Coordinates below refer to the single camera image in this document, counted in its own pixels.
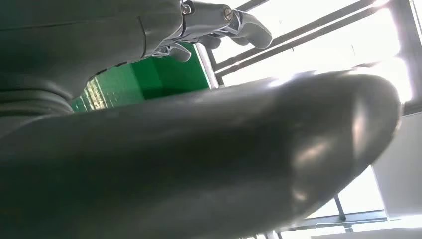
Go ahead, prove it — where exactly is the green plastic crate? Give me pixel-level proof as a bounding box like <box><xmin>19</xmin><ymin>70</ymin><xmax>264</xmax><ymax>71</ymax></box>
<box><xmin>71</xmin><ymin>42</ymin><xmax>212</xmax><ymax>113</ymax></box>

